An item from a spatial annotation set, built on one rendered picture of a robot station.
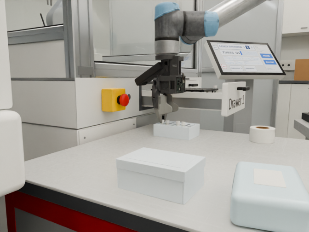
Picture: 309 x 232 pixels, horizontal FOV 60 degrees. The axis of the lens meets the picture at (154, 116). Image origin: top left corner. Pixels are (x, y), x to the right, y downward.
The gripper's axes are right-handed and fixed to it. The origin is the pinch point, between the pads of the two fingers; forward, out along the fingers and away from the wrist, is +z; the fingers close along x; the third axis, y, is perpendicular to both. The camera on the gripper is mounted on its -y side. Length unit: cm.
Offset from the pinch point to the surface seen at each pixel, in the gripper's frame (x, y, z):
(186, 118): 57, -16, 9
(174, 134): -3.4, 6.7, 4.0
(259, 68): 119, 9, -19
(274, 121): 187, 12, 27
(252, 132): 4.4, 28.2, 2.3
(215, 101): 12.5, 14.3, -5.4
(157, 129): -3.4, 0.7, 3.1
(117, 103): -9.7, -10.2, -5.1
